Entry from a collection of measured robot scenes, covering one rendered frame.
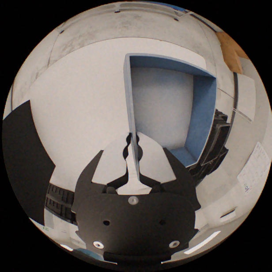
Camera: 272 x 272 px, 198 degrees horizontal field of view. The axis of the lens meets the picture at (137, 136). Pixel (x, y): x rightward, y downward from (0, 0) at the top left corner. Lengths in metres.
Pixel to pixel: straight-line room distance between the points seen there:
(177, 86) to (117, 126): 0.15
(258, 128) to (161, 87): 2.54
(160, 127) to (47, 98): 0.29
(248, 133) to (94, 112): 2.67
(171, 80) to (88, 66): 0.16
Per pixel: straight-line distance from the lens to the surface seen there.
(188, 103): 0.21
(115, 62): 0.19
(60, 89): 0.23
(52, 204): 0.66
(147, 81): 0.16
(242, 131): 2.66
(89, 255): 0.26
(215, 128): 0.69
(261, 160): 2.73
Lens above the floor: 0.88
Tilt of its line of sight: 57 degrees down
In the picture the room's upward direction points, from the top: 163 degrees clockwise
